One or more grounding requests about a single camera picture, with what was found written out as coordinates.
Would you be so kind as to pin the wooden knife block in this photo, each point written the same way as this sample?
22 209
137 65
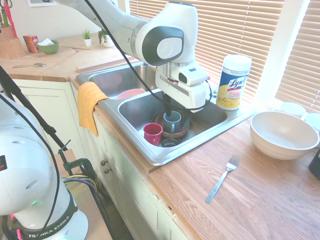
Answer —
10 47

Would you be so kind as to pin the black tripod pole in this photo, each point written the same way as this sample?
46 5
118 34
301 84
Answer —
22 100

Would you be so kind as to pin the green metal clamp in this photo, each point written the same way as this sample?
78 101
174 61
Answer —
77 163

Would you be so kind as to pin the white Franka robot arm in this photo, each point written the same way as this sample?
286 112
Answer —
162 22

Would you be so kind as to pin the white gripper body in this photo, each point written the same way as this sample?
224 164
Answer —
175 91

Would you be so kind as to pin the green bowl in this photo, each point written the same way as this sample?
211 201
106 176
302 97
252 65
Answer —
50 48

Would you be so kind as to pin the white paper sheet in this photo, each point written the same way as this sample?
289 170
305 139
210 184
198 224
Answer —
40 3

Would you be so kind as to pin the small plant in white pot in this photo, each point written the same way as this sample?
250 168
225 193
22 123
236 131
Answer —
87 40

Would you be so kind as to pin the black object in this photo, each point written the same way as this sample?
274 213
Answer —
315 165

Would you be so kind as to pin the chrome sink sprayer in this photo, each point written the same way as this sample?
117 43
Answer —
214 93

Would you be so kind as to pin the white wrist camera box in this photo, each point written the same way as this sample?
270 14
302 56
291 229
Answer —
195 74

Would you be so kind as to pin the red cup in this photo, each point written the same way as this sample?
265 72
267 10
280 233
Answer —
152 133

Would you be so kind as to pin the wide wooden window blind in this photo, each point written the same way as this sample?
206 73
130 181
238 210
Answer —
225 30

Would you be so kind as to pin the silver metal fork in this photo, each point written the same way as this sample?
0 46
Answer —
220 181

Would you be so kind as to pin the Lysol wipes canister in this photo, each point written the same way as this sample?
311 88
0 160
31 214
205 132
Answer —
232 82

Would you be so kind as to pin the silver metal spoon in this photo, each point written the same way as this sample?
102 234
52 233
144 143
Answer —
38 64

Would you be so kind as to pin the stainless steel double sink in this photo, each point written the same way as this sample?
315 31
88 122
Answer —
140 110

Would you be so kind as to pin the orange dish cloth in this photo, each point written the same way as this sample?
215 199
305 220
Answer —
87 105

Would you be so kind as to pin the brown wooden bowl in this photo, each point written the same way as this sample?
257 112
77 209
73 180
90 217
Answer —
175 135

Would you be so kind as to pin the trailing plant in white pot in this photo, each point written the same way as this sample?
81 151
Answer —
108 42

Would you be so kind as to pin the cream kitchen cabinet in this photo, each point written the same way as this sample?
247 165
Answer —
45 110

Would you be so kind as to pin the grey-blue mug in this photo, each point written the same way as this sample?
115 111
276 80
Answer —
172 122

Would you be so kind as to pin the pink plate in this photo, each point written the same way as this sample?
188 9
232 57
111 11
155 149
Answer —
128 94

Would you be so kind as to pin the large cream bowl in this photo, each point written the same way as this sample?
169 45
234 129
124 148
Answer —
282 135

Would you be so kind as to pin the orange cardboard box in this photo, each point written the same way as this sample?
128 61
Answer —
30 43

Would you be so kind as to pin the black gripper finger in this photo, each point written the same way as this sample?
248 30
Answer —
169 107
186 120

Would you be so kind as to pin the brass cabinet knob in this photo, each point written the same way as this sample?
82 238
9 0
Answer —
103 163
107 171

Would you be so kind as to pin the narrow wooden window blind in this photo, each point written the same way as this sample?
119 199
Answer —
302 55

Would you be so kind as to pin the wooden robot stand board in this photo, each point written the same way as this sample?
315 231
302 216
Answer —
87 212

